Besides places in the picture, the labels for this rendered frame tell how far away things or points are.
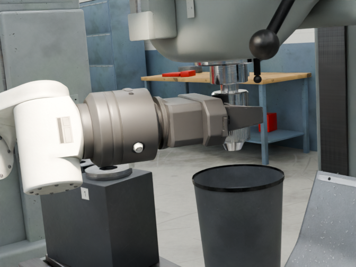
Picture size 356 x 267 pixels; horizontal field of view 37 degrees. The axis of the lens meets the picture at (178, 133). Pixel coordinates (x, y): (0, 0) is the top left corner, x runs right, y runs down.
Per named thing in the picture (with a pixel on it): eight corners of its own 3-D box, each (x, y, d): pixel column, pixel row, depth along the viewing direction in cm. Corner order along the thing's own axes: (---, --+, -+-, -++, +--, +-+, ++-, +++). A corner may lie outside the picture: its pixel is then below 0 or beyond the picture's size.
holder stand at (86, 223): (114, 284, 97) (103, 179, 94) (46, 257, 112) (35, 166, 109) (160, 261, 106) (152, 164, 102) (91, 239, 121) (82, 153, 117)
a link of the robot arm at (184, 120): (227, 83, 60) (123, 93, 56) (230, 166, 62) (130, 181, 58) (188, 78, 72) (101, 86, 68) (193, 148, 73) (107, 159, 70)
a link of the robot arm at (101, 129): (115, 78, 60) (11, 87, 56) (132, 170, 58) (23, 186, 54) (101, 109, 70) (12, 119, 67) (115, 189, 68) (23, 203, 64)
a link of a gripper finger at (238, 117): (260, 126, 67) (215, 132, 65) (260, 101, 66) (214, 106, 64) (267, 128, 65) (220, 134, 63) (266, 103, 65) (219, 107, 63)
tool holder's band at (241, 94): (221, 96, 70) (220, 89, 70) (254, 96, 68) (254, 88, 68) (205, 101, 66) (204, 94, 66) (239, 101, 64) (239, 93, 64)
